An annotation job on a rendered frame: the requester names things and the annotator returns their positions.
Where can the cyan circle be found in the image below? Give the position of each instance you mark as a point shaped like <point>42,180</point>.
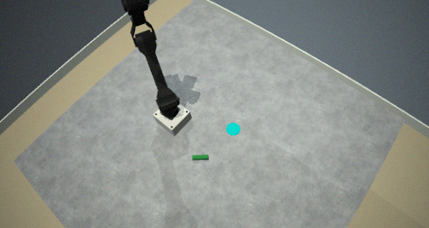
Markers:
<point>233,129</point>

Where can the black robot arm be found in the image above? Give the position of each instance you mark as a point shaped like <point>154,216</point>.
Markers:
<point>145,41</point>

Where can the green rectangular post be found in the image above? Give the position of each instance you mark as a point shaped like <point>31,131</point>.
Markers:
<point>200,157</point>

